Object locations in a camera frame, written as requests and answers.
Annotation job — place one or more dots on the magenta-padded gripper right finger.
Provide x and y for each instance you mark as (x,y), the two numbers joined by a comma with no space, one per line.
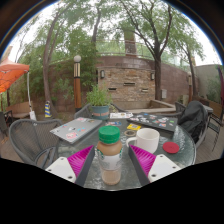
(163,165)

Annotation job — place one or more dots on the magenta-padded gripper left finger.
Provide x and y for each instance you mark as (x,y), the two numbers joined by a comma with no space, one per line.
(60,166)

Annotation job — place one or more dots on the green-capped coffee drink bottle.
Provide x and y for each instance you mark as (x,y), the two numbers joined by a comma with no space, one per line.
(109,156)

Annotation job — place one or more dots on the flat round red coaster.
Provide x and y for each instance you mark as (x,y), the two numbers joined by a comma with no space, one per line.
(171,147)

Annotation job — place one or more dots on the white ceramic mug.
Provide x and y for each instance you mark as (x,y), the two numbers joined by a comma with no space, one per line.
(146,140)

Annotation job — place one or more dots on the silver laptop with stickers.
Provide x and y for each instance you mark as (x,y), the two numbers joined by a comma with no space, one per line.
(75,129)

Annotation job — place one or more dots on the grey mesh metal chair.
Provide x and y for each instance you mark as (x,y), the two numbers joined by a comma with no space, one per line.
(84,111)
(30,136)
(180,107)

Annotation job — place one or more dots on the black laptop with stickers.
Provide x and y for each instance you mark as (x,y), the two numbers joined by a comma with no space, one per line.
(155,121)

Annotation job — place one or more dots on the yellow card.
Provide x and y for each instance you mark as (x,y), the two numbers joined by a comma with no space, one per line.
(134,127)

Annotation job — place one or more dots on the brown tape roll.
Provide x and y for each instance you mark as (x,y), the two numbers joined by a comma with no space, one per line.
(126,133)

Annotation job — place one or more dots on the blue and yellow striped cone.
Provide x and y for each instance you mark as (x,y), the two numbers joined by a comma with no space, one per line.
(48,110)

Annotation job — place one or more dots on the small colourful card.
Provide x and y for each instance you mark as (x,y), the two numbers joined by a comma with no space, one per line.
(113,123)

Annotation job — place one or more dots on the white printed booklet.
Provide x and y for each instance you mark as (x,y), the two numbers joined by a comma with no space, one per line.
(120,115)

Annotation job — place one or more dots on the black slatted metal chair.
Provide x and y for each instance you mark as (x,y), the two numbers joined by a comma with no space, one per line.
(216,125)

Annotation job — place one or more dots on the green plant in blue pot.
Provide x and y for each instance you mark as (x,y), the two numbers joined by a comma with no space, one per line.
(99,100)

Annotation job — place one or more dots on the large forked dark-trunk tree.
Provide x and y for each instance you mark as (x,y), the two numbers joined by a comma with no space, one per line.
(157,76)

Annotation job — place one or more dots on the thin-trunk green tree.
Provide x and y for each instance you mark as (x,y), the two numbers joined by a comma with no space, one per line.
(192,76)

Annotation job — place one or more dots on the slender leaning green tree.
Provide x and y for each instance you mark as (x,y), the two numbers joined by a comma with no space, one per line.
(46,73)

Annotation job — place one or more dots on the orange patio umbrella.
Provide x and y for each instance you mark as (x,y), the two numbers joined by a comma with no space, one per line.
(11,75)

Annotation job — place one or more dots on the wooden globe lamp post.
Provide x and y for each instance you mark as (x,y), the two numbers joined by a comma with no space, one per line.
(77,90)

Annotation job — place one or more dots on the black wall lantern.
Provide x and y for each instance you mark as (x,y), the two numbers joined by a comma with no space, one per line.
(152,76)
(102,74)

